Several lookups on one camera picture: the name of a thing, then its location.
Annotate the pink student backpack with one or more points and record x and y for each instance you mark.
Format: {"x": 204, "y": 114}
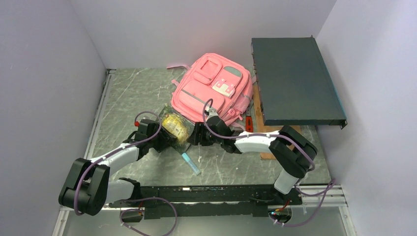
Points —
{"x": 213, "y": 76}

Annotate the shiny gold foil book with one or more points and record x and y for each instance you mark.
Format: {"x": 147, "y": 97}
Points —
{"x": 177, "y": 125}

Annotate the light blue eraser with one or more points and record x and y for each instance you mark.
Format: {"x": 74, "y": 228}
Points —
{"x": 191, "y": 164}

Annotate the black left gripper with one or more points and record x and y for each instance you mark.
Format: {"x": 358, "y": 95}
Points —
{"x": 164, "y": 139}

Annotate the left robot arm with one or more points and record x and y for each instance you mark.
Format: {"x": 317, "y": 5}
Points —
{"x": 88, "y": 188}

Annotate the aluminium frame rail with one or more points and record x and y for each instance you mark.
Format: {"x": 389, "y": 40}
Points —
{"x": 316, "y": 197}

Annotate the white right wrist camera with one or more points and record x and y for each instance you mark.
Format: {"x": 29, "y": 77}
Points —
{"x": 211, "y": 112}

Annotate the red handled wrench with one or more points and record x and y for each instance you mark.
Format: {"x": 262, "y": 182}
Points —
{"x": 248, "y": 118}

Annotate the dark green metal box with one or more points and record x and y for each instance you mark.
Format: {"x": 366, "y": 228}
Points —
{"x": 294, "y": 82}

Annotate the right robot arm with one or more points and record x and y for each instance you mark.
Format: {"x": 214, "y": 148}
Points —
{"x": 293, "y": 151}

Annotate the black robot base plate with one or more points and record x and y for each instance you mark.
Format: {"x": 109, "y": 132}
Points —
{"x": 210, "y": 200}

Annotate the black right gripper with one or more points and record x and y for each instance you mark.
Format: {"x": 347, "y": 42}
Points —
{"x": 199, "y": 128}

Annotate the wooden board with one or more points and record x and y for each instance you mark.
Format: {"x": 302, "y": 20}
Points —
{"x": 260, "y": 127}

